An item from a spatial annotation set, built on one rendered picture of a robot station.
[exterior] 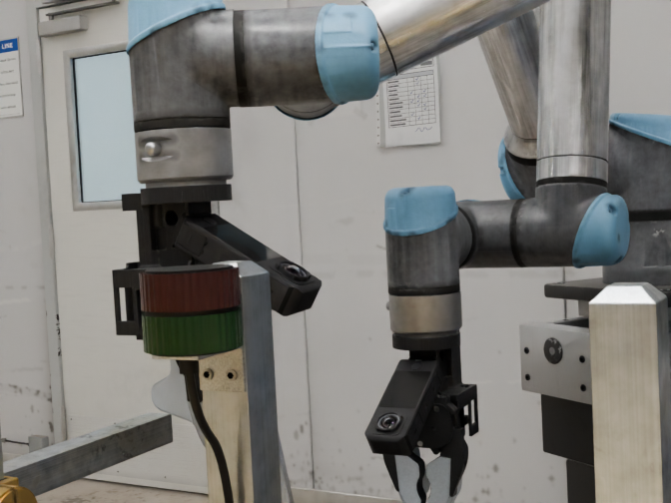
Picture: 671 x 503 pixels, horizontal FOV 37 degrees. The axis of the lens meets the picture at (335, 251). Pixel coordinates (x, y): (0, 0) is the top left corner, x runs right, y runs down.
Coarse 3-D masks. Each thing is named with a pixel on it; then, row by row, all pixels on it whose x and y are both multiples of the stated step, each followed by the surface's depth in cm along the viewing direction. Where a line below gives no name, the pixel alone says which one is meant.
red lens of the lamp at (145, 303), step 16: (208, 272) 58; (224, 272) 59; (144, 288) 59; (160, 288) 58; (176, 288) 58; (192, 288) 58; (208, 288) 58; (224, 288) 59; (240, 288) 61; (144, 304) 59; (160, 304) 58; (176, 304) 58; (192, 304) 58; (208, 304) 58; (224, 304) 59
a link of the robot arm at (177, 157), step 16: (176, 128) 75; (192, 128) 75; (208, 128) 76; (224, 128) 77; (144, 144) 77; (160, 144) 76; (176, 144) 75; (192, 144) 76; (208, 144) 76; (224, 144) 77; (144, 160) 77; (160, 160) 76; (176, 160) 75; (192, 160) 76; (208, 160) 76; (224, 160) 77; (144, 176) 77; (160, 176) 76; (176, 176) 75; (192, 176) 76; (208, 176) 76; (224, 176) 77
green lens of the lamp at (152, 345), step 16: (144, 320) 60; (160, 320) 58; (176, 320) 58; (192, 320) 58; (208, 320) 58; (224, 320) 59; (240, 320) 61; (144, 336) 60; (160, 336) 59; (176, 336) 58; (192, 336) 58; (208, 336) 58; (224, 336) 59; (240, 336) 60; (160, 352) 59; (176, 352) 58; (192, 352) 58; (208, 352) 58
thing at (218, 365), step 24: (216, 264) 62; (168, 312) 58; (192, 312) 58; (216, 312) 59; (192, 360) 60; (216, 360) 64; (240, 360) 63; (192, 384) 61; (216, 384) 64; (240, 384) 63; (192, 408) 61; (216, 456) 63
